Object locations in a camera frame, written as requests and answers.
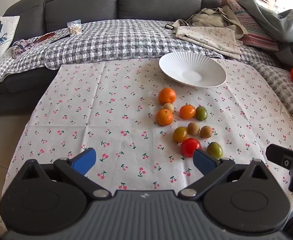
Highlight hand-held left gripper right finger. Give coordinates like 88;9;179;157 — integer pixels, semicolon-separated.
179;149;269;200

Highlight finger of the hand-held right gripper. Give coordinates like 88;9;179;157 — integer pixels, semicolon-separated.
266;144;293;195

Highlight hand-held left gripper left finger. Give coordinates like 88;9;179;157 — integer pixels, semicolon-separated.
19;148;112;201

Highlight brown longan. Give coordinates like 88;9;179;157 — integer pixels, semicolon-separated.
187;122;200;136
200;125;213;139

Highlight yellow green tomato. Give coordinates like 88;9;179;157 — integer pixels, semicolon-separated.
172;127;188;143

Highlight green red tomato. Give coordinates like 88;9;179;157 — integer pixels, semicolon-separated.
196;106;208;121

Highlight smooth orange tomato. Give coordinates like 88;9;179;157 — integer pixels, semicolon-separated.
179;104;196;120

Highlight dimpled orange mandarin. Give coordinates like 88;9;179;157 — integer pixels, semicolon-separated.
156;108;174;127

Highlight large orange mandarin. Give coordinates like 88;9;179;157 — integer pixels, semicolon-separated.
158;87;177;105

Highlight white ribbed bowl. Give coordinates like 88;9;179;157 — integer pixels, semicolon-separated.
159;52;227;88

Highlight cherry print cloth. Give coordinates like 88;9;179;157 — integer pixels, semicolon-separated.
5;57;293;230

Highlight thin black stick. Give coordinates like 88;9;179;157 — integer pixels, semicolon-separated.
50;34;70;43

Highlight striped patterned pillow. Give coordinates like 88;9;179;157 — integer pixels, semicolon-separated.
222;0;279;52

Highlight grey white checked blanket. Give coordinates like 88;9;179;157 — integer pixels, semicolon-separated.
0;19;293;135

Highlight small floral cloth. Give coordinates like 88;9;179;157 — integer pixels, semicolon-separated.
11;39;35;59

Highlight grey blue quilt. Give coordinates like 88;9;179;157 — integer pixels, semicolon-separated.
238;0;293;68

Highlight red flat object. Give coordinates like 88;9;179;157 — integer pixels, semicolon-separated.
35;32;56;42

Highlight clear bag of cotton swabs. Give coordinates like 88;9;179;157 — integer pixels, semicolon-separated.
67;19;82;36

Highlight beige canvas bag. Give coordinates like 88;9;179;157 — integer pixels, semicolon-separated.
172;7;248;40

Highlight white deer print pillow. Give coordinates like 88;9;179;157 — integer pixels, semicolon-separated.
0;16;20;57

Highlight dark grey sofa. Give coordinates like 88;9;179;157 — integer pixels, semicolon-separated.
0;0;244;117

